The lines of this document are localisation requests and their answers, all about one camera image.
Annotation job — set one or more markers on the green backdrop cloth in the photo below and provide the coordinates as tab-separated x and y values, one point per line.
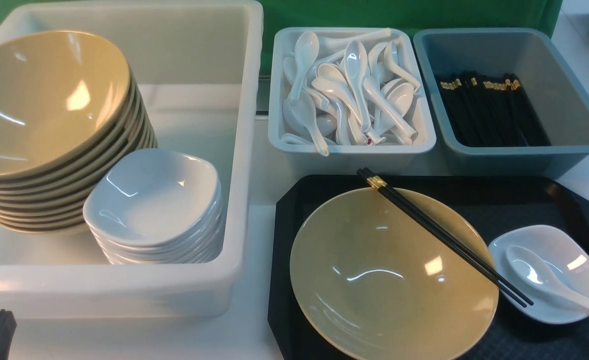
409	16

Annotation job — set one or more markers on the blue chopstick bin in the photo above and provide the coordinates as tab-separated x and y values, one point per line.
557	96

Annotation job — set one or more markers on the stack of tan noodle bowls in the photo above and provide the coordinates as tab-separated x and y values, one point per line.
70	109

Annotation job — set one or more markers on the black serving tray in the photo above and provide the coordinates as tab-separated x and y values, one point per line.
491	205

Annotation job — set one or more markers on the bundle of black chopsticks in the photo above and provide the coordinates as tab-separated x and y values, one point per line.
486	111

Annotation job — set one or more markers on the black chopstick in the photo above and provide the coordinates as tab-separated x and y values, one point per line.
449	235
424	225

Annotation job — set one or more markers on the white small dish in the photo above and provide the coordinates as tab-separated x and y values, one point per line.
562	254

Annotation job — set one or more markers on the large white plastic tub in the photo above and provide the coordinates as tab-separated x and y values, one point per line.
197	63

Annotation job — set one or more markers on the white spoon bin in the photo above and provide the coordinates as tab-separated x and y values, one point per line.
349	152

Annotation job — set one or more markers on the pile of white soup spoons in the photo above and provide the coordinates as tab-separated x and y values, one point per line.
354	90

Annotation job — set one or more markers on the tan noodle bowl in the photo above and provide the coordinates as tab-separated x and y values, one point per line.
378	286

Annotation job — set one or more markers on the stack of white small dishes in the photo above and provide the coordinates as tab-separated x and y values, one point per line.
158	206

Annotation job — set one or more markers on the white ceramic soup spoon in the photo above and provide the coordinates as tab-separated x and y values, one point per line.
535	272

